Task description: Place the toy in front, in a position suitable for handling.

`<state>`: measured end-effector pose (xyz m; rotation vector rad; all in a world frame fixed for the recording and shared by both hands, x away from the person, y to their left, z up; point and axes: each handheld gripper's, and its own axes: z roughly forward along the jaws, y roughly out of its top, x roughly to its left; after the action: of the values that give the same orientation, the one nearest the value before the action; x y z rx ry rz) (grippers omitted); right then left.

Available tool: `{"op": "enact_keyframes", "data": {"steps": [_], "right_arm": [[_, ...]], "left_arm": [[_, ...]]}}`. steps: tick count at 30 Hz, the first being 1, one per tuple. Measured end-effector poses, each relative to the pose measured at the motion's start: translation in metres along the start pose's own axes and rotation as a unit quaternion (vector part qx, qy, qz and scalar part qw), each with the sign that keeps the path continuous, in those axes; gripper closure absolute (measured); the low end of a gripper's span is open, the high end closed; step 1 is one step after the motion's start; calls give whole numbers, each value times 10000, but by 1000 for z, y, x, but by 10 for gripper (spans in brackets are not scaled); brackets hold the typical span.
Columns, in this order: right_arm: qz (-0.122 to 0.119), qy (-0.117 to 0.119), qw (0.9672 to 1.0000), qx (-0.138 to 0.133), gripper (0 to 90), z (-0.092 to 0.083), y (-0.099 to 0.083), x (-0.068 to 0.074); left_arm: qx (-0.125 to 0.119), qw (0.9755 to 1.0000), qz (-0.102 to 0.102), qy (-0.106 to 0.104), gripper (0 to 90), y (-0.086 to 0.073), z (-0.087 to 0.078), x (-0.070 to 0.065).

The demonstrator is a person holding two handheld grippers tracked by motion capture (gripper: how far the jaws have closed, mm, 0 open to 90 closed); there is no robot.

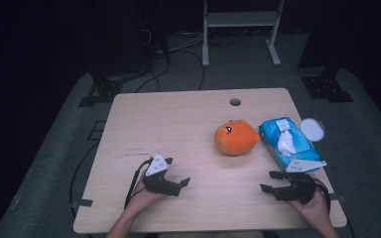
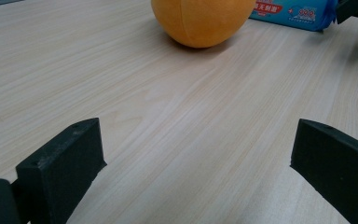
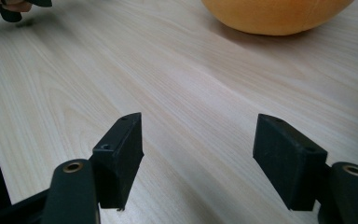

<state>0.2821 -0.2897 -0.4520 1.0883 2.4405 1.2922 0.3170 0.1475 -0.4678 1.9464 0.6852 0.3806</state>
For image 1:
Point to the blue wet wipes pack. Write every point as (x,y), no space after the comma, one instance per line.
(268,132)

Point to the black tape floor marking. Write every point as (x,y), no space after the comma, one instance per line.
(91,132)

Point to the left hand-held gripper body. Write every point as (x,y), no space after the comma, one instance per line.
(158,185)

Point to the white wet wipe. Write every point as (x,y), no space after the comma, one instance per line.
(286,143)

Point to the person's right hand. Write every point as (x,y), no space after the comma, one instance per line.
(314,211)

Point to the black tape piece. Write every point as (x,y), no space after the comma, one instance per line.
(82,202)
(333,197)

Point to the orange plush toy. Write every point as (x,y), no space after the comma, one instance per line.
(234,139)

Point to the person's left hand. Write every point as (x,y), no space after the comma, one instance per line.
(142,200)

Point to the white metal stand frame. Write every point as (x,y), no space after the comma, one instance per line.
(241,19)

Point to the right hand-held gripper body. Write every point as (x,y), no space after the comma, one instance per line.
(297,190)

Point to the black stand base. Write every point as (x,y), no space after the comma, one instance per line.
(104,91)
(325,87)

